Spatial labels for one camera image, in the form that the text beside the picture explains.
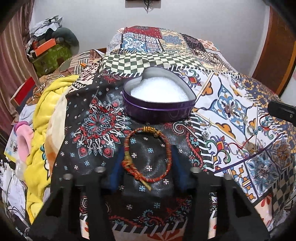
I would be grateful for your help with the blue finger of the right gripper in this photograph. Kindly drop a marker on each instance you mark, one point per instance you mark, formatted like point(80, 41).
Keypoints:
point(282, 111)

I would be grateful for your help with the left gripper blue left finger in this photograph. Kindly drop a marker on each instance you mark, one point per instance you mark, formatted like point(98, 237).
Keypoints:
point(113, 177)

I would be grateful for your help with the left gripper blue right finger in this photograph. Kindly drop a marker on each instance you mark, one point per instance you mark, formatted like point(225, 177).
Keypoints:
point(181, 171)

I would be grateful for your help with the colourful patchwork bed cover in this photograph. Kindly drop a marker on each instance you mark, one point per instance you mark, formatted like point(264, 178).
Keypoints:
point(162, 144)

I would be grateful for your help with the purple heart-shaped tin box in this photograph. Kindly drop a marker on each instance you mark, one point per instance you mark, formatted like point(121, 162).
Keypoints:
point(157, 96)

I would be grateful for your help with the pink cloth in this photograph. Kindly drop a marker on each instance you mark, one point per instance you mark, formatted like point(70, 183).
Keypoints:
point(24, 135)

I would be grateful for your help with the yellow blanket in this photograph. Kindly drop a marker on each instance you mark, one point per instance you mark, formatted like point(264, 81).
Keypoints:
point(37, 174)

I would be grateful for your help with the beige striped bed sheet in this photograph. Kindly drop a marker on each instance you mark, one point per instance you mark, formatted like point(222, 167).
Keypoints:
point(72, 66)

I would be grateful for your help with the red and white box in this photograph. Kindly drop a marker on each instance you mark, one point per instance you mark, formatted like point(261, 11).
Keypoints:
point(22, 92)

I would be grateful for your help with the orange box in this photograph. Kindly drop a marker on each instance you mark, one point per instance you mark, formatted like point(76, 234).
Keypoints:
point(45, 46)

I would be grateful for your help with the grey round cushion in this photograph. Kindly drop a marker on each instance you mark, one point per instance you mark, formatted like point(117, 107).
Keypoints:
point(65, 35)

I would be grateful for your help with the pile of white papers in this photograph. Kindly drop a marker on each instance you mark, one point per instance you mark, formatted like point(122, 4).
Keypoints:
point(42, 27)

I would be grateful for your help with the red striped curtain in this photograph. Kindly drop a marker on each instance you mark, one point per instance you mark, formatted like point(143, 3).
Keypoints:
point(15, 66)

